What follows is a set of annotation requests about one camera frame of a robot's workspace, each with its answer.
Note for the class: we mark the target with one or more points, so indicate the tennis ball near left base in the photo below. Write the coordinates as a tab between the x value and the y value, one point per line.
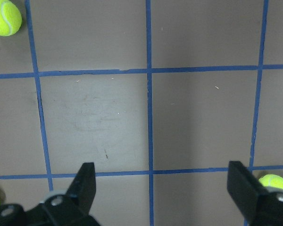
10	18

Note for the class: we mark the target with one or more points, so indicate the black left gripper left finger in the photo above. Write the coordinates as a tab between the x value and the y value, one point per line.
82	189

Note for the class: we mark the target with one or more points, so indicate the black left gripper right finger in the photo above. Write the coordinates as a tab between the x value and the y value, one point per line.
244	189

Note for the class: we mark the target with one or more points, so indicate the tennis ball with Roland Garros print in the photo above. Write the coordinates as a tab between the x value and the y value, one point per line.
272	181

